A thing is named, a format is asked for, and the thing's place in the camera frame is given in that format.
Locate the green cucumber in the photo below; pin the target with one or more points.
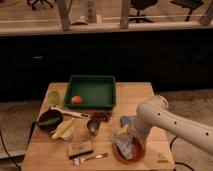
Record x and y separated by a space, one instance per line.
48 122

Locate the dark grape bunch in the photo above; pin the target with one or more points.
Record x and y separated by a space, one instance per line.
102 116

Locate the white handled peeler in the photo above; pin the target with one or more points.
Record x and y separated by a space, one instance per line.
74 114

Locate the small metal cup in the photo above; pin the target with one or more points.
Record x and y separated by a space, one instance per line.
93 126

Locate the green plastic tray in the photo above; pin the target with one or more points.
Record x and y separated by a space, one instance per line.
97 92

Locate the brown black sponge block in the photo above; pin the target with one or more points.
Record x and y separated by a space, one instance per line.
79 149

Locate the orange fruit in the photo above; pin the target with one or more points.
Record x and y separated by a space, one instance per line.
76 100

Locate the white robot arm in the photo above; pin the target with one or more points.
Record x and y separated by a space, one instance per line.
154 112

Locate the red bowl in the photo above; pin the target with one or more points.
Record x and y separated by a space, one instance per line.
137 152

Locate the blue cloth towel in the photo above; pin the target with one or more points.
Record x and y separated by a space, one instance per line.
122 139

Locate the metal fork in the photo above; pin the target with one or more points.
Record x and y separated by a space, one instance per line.
81 160

